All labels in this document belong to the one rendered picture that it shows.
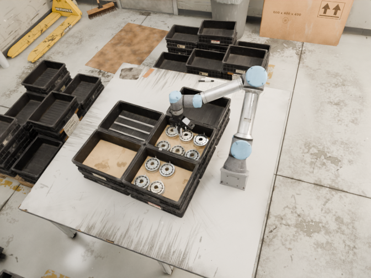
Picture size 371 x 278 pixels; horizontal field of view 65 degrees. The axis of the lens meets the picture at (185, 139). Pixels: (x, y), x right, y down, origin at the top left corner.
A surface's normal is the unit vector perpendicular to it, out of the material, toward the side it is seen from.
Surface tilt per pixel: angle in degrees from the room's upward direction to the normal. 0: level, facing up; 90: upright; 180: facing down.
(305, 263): 0
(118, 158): 0
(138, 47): 0
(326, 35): 73
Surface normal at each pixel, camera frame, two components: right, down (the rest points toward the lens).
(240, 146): -0.17, 0.25
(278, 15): -0.33, 0.61
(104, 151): -0.09, -0.60
